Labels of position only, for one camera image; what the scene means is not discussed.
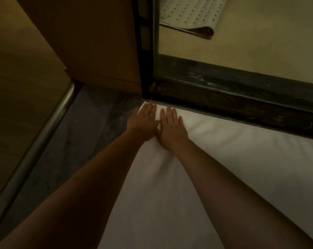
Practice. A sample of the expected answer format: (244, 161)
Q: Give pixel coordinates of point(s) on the black marble threshold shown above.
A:
(237, 93)

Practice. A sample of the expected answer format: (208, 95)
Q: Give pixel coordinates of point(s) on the person's right forearm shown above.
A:
(237, 199)

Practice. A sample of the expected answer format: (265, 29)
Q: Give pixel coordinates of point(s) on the perforated white bath mat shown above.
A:
(192, 14)

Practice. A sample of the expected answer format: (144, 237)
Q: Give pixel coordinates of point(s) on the white towel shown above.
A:
(224, 158)

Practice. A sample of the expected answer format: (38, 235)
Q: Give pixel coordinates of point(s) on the black door frame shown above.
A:
(146, 46)

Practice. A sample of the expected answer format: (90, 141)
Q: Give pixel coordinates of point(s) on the person's left hand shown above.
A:
(143, 123)

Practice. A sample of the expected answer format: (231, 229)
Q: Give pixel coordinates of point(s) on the person's right hand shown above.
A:
(172, 129)

